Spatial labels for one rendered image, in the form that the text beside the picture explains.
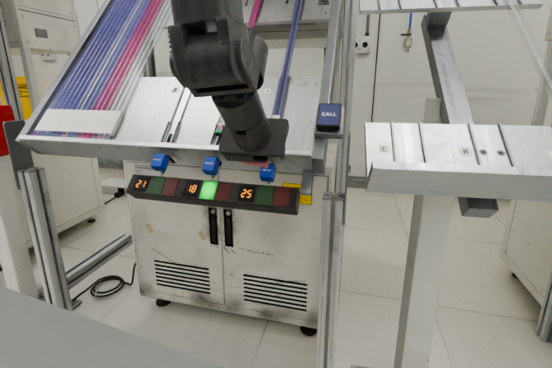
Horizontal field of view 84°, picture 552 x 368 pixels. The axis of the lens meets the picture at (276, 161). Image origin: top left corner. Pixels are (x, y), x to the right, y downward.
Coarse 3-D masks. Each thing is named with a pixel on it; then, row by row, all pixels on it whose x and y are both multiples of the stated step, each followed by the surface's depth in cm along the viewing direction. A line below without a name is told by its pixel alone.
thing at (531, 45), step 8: (504, 0) 59; (512, 0) 58; (512, 8) 57; (520, 8) 56; (512, 16) 57; (520, 16) 55; (520, 24) 54; (520, 32) 54; (528, 32) 53; (528, 40) 52; (536, 40) 52; (528, 48) 52; (536, 48) 51; (536, 56) 50; (544, 56) 49; (536, 64) 49; (544, 64) 49; (544, 72) 48; (544, 80) 48
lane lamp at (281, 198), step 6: (276, 186) 55; (276, 192) 54; (282, 192) 54; (288, 192) 54; (276, 198) 54; (282, 198) 53; (288, 198) 53; (276, 204) 53; (282, 204) 53; (288, 204) 53
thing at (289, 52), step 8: (296, 8) 74; (296, 16) 72; (296, 24) 71; (296, 32) 70; (288, 40) 69; (288, 48) 68; (288, 56) 67; (288, 64) 65; (288, 72) 65; (280, 80) 64; (280, 88) 63; (280, 96) 62; (280, 104) 61; (280, 112) 60
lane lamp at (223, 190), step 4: (220, 184) 57; (224, 184) 57; (228, 184) 57; (220, 188) 56; (224, 188) 56; (228, 188) 56; (216, 192) 56; (220, 192) 56; (224, 192) 56; (228, 192) 56; (216, 196) 56; (220, 196) 56; (224, 196) 56; (228, 196) 55; (224, 200) 55
